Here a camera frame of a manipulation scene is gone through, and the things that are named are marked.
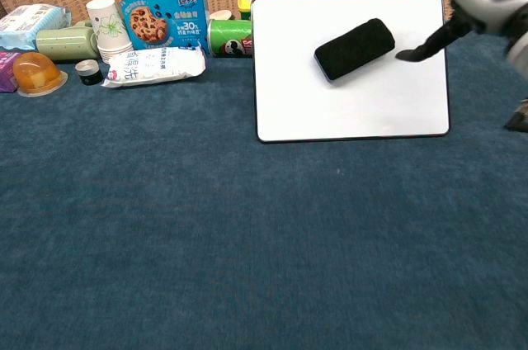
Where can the black felt whiteboard eraser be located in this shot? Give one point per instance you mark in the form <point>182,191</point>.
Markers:
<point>354,49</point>

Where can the green container with yellow lid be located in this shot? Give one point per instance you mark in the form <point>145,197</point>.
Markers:
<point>244,5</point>

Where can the green Pringles can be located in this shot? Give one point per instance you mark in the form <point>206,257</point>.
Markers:
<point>229,38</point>

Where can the beige paper bowl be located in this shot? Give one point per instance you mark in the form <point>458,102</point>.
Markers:
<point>222,15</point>

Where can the blue cookie box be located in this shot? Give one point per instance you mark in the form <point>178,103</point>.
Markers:
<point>181,7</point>

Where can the white detergent powder bag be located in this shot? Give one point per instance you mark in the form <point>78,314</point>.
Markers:
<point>161,65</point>

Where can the teal tablecloth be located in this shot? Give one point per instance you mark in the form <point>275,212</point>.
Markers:
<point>206,222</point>

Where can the stack of floral paper cups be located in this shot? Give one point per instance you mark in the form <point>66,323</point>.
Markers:
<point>108,28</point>

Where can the small black jar silver lid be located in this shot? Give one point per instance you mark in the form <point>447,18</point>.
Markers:
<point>88,72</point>

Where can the pale green thermos bottle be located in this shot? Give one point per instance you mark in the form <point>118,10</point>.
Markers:
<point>66,42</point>

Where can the orange jelly cup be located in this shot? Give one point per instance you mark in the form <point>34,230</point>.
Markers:
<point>35,73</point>

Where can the light blue wet wipes pack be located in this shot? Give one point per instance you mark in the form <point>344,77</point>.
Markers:
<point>24,22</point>

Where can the purple snack packet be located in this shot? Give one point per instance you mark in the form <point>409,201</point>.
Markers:
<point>6,71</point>

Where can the white magnetic board black frame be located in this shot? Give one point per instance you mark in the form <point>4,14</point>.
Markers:
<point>350,110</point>

